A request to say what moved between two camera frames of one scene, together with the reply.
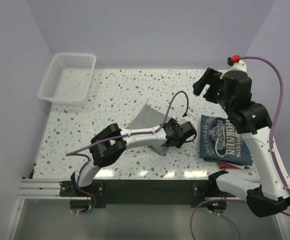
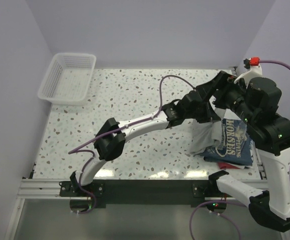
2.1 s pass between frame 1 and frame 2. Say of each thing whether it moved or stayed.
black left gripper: moved
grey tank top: moved
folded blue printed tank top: stayed
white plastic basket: stayed
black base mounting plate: stayed
